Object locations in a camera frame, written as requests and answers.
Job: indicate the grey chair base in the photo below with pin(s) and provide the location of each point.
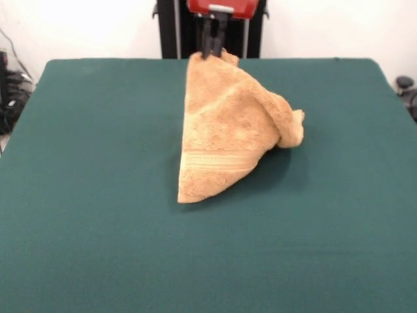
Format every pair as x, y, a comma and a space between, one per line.
404, 83

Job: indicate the dark green table cloth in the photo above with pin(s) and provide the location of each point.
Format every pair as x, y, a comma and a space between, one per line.
97, 212

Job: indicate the tan terry towel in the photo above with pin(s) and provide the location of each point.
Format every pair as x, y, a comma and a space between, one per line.
228, 130

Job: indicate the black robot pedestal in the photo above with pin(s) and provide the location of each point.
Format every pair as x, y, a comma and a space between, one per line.
169, 32

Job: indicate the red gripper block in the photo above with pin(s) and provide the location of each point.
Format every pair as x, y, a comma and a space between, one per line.
241, 8

